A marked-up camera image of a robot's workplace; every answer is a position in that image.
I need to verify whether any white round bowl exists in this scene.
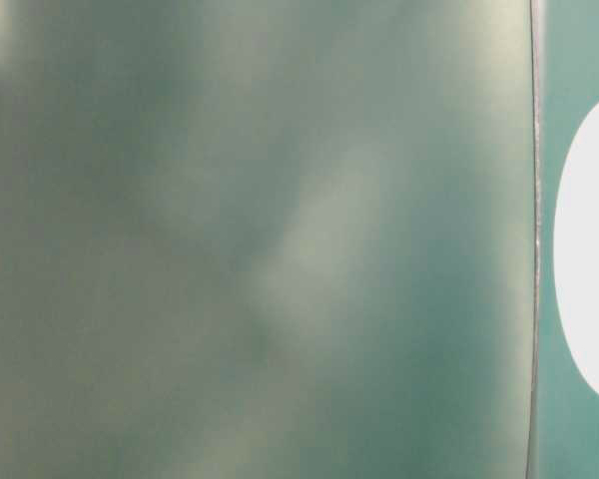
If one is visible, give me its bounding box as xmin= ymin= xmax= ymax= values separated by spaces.
xmin=553 ymin=103 xmax=599 ymax=395

